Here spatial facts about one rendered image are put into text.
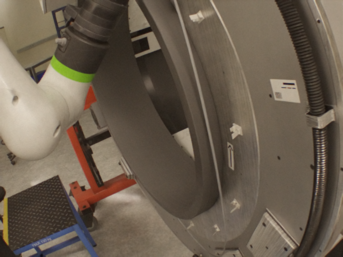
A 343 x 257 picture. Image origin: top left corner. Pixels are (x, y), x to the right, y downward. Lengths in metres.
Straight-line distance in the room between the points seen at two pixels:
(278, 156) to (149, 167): 0.79
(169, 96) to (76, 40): 1.02
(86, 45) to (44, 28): 8.01
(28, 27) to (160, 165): 8.06
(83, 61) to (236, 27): 0.25
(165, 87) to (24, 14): 7.81
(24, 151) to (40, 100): 0.08
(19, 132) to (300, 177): 0.41
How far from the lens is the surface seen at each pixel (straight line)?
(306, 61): 0.34
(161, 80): 1.51
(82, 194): 2.29
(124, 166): 1.45
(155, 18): 0.55
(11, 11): 9.53
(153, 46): 1.41
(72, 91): 0.55
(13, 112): 0.45
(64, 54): 0.53
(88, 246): 1.51
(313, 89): 0.34
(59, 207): 1.59
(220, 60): 0.50
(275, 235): 0.59
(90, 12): 0.52
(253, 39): 0.43
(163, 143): 1.27
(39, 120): 0.44
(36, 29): 8.76
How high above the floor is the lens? 1.39
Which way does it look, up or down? 23 degrees down
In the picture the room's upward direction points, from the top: 15 degrees counter-clockwise
